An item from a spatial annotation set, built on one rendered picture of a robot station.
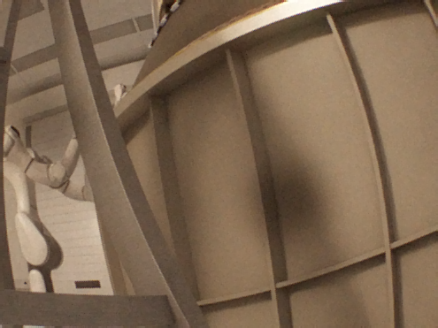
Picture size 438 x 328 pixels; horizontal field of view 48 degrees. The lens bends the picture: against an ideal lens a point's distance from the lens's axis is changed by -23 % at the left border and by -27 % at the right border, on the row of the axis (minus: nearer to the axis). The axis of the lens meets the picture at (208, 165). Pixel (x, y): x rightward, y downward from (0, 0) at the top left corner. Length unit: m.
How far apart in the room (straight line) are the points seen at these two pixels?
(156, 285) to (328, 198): 0.36
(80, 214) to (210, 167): 8.68
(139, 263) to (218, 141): 0.45
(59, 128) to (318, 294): 9.43
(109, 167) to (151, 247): 0.08
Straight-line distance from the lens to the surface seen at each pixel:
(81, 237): 9.53
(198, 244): 0.95
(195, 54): 0.92
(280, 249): 0.83
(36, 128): 10.35
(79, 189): 2.62
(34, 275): 2.28
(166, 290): 0.48
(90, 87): 0.58
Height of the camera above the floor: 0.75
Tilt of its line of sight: 15 degrees up
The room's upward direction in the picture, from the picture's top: 10 degrees counter-clockwise
